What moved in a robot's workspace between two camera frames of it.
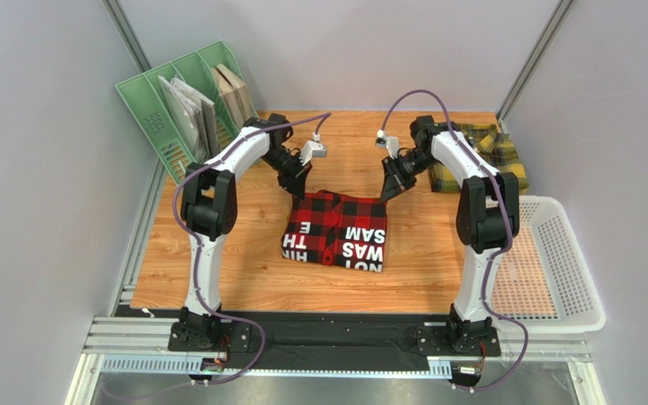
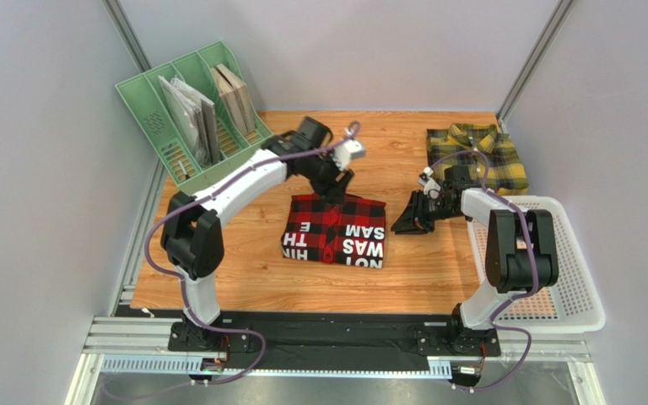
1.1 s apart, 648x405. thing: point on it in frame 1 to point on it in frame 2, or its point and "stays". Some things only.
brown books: [235, 95] stays
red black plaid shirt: [336, 230] stays
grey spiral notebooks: [194, 117] stays
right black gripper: [394, 175] to [423, 207]
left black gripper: [296, 185] to [337, 194]
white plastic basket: [542, 279] stays
